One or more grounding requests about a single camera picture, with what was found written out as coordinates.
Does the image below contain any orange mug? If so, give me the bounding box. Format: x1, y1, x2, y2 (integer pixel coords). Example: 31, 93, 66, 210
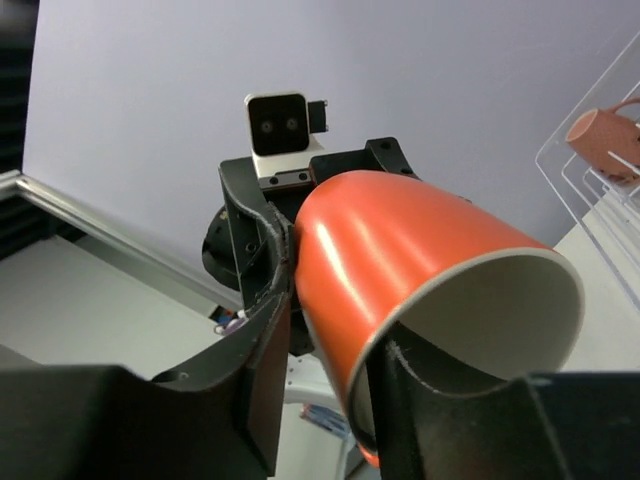
294, 170, 585, 454

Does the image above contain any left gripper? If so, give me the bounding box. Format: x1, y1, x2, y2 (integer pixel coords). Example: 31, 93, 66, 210
218, 135, 474, 321

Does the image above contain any clear dish rack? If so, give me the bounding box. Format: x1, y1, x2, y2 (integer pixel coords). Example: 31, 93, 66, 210
535, 36, 639, 307

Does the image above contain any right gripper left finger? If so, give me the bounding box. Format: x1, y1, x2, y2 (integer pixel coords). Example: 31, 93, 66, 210
1, 294, 290, 479

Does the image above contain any pink mug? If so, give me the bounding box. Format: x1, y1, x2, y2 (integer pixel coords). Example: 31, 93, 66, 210
565, 97, 639, 187

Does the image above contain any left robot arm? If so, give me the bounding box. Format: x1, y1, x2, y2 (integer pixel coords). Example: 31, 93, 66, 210
202, 137, 416, 356

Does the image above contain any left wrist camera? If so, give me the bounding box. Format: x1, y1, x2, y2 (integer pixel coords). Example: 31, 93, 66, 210
244, 91, 328, 191

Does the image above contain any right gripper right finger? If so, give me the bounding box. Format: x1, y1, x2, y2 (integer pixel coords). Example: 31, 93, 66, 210
369, 340, 639, 479

